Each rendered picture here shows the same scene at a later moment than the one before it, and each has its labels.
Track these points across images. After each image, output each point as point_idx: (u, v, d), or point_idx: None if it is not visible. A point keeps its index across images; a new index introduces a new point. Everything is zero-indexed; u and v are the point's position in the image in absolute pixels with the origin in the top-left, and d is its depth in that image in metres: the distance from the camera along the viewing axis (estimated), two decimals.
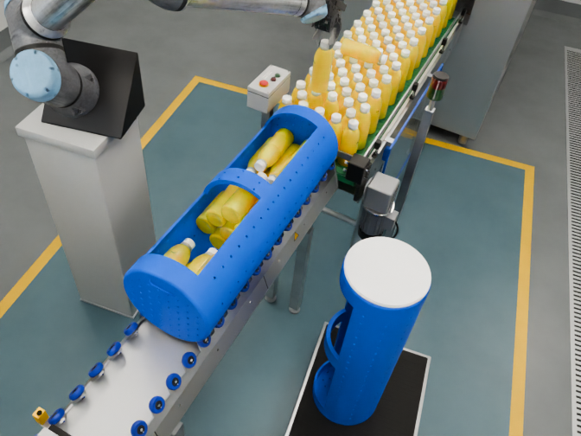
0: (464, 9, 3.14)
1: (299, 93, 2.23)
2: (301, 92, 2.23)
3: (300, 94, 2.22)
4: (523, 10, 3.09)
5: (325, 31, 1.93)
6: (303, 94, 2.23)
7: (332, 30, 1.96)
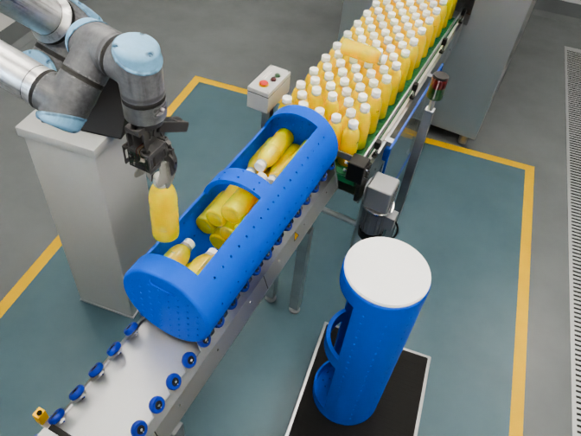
0: (464, 9, 3.14)
1: (299, 93, 2.23)
2: (301, 92, 2.23)
3: (300, 94, 2.22)
4: (523, 10, 3.09)
5: (145, 171, 1.22)
6: (303, 94, 2.23)
7: (161, 166, 1.25)
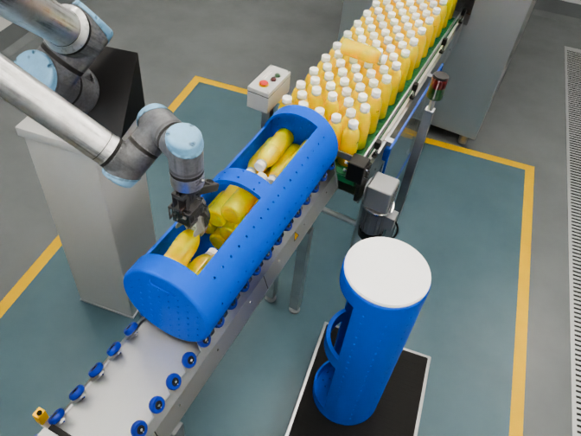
0: (464, 9, 3.14)
1: (299, 93, 2.23)
2: (301, 92, 2.23)
3: (300, 94, 2.22)
4: (523, 10, 3.09)
5: (186, 226, 1.52)
6: (303, 94, 2.23)
7: (198, 221, 1.55)
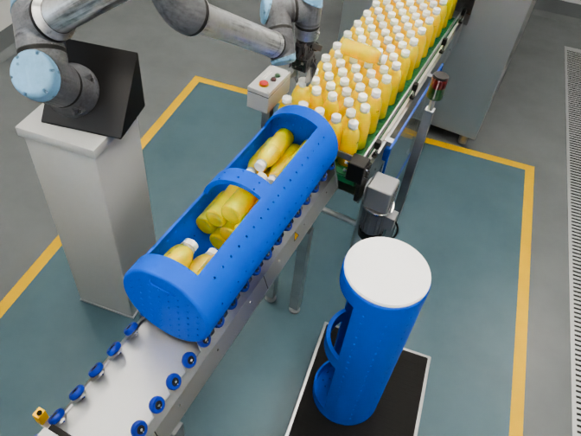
0: (464, 9, 3.14)
1: (301, 80, 2.18)
2: (302, 80, 2.19)
3: (301, 81, 2.18)
4: (523, 10, 3.09)
5: (302, 72, 2.09)
6: (304, 81, 2.18)
7: (309, 70, 2.12)
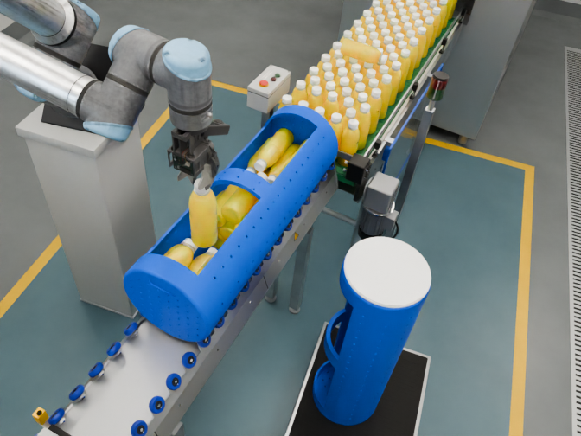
0: (464, 9, 3.14)
1: (197, 185, 1.34)
2: None
3: (198, 187, 1.33)
4: (523, 10, 3.09)
5: (189, 175, 1.23)
6: None
7: (203, 169, 1.26)
